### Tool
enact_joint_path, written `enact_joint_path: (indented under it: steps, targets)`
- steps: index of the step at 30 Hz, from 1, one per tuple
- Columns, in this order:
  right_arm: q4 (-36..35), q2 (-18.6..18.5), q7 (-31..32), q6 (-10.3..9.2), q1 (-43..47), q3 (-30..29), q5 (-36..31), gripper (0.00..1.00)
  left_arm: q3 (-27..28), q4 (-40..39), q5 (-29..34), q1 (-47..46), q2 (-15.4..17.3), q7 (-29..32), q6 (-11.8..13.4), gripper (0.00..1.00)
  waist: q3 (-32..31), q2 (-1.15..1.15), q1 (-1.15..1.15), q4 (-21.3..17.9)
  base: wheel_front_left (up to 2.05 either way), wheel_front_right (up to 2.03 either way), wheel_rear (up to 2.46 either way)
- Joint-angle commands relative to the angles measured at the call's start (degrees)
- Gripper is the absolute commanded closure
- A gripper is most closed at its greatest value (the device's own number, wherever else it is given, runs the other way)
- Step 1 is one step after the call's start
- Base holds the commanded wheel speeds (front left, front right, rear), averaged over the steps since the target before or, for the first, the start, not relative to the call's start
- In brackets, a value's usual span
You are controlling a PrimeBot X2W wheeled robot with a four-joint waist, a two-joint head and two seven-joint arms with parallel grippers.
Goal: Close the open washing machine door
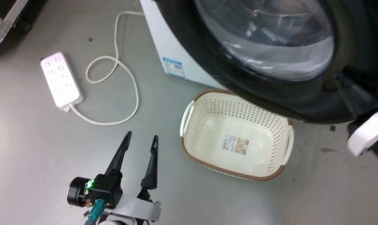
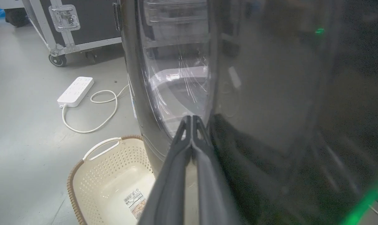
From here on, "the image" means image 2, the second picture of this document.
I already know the dark glass washing machine door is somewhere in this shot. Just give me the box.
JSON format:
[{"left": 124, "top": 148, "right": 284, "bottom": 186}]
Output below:
[{"left": 113, "top": 0, "right": 378, "bottom": 225}]

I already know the white power strip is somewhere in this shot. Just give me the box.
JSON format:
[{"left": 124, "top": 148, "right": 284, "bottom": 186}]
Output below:
[{"left": 57, "top": 77, "right": 95, "bottom": 108}]

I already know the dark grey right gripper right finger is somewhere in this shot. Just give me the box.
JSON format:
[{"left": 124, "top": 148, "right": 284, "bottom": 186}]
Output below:
[{"left": 192, "top": 115, "right": 242, "bottom": 225}]

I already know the white power strip cable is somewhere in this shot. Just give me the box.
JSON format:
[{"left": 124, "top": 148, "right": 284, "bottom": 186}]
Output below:
[{"left": 60, "top": 84, "right": 130, "bottom": 134}]

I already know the black flight case on wheels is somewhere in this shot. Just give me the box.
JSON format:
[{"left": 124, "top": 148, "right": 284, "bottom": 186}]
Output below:
[{"left": 21, "top": 0, "right": 123, "bottom": 67}]

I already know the cream perforated laundry basket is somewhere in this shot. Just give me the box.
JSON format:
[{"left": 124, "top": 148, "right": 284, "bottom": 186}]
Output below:
[{"left": 67, "top": 135, "right": 156, "bottom": 225}]

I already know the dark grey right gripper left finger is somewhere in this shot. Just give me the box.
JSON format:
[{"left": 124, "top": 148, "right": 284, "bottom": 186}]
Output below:
[{"left": 138, "top": 115, "right": 193, "bottom": 225}]

